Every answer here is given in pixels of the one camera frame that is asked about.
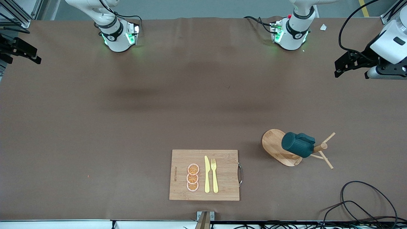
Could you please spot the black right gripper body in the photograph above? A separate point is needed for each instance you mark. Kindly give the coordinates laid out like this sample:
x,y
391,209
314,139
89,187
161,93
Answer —
x,y
7,47

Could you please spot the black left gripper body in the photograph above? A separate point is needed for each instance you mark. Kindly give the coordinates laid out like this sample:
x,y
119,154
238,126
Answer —
x,y
362,58

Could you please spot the dark green ribbed cup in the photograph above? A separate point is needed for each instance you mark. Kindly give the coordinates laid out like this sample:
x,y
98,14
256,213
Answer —
x,y
299,145

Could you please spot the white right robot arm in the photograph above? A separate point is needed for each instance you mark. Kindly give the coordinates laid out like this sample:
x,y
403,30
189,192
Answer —
x,y
116,39

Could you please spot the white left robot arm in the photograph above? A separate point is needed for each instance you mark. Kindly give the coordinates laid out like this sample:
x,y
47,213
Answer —
x,y
294,35

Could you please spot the small white paper scrap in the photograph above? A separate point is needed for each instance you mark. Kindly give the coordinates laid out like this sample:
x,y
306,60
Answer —
x,y
323,27

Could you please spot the wooden mug tree stand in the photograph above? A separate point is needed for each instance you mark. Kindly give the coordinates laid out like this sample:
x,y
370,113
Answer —
x,y
275,144

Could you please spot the wooden cutting board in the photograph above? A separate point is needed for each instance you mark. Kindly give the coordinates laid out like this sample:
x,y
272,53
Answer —
x,y
222,175

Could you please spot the yellow plastic fork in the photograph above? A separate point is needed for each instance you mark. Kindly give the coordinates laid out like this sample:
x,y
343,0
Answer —
x,y
214,178

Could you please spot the yellow plastic knife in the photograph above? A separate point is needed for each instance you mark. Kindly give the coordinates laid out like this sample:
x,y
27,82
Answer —
x,y
207,175

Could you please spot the orange slice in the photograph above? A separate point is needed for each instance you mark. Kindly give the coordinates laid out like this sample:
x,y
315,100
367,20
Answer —
x,y
193,169

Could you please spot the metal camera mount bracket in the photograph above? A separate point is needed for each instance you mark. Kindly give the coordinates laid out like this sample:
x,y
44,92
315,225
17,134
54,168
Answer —
x,y
205,219

